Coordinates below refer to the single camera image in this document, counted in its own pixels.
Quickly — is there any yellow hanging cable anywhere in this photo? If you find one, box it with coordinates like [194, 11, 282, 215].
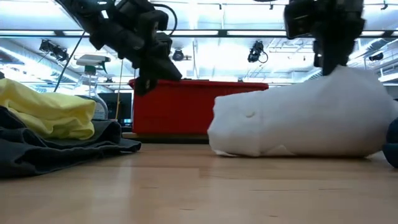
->
[114, 58, 125, 121]

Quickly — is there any black computer monitor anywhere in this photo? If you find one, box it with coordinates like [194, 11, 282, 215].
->
[99, 92, 133, 124]

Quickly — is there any white garment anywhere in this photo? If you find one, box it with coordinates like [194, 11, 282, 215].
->
[207, 65, 398, 158]

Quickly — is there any black overhead crossbar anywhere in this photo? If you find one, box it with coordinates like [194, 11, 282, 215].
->
[0, 29, 398, 39]

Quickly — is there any red plastic bin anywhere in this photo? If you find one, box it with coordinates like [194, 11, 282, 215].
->
[129, 78, 270, 135]

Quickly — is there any black ceiling spotlight cluster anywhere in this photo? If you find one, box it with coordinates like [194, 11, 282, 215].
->
[39, 39, 70, 62]

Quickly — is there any clear spray bottle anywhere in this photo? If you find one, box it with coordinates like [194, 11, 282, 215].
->
[73, 54, 112, 121]

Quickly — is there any dark grey garment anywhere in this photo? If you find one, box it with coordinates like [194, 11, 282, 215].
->
[0, 105, 142, 179]

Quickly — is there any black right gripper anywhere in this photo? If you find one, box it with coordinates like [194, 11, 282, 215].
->
[312, 37, 355, 77]

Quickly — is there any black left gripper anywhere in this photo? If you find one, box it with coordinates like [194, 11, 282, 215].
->
[124, 30, 183, 96]

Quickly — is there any long black hanging cable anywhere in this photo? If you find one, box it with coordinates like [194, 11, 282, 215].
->
[54, 30, 86, 93]

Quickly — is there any yellow garment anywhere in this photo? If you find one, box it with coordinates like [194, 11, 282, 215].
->
[0, 77, 96, 140]

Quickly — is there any black overhead camera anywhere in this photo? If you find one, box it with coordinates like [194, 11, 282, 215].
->
[247, 40, 269, 65]
[172, 48, 185, 62]

